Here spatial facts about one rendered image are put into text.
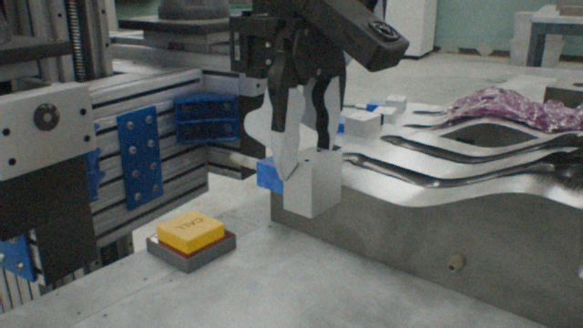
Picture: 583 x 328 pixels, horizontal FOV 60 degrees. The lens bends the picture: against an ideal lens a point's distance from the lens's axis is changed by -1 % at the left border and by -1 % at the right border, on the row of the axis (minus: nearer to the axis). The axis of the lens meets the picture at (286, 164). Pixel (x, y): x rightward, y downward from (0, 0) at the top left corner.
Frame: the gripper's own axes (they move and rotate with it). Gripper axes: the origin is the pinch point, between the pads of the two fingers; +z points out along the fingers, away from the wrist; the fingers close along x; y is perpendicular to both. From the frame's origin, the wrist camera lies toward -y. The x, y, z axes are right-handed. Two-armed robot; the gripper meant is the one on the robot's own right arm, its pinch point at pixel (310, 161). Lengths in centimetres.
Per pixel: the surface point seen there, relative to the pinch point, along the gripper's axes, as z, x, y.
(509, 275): 10.8, -10.1, -17.8
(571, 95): 9, -96, -5
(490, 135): 7.5, -45.5, -2.9
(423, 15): 35, -614, 283
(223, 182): 95, -147, 172
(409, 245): 11.4, -10.1, -6.8
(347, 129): 5.3, -26.6, 13.0
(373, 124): 4.4, -29.2, 10.0
